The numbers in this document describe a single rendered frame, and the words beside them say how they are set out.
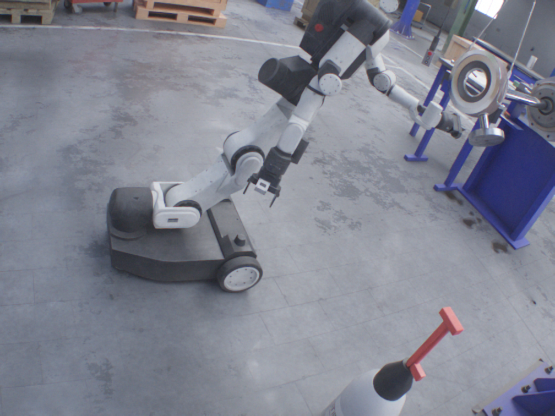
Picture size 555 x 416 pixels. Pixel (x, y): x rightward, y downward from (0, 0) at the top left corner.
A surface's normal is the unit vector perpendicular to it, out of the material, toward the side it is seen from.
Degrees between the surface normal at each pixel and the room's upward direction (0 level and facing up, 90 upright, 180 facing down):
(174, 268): 90
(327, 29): 78
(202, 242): 0
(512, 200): 90
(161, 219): 90
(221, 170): 43
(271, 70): 67
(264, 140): 90
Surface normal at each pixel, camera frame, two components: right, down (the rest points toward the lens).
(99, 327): 0.28, -0.77
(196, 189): -0.41, -0.56
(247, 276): 0.34, 0.64
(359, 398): -0.76, -0.24
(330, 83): -0.11, 0.37
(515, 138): -0.86, 0.07
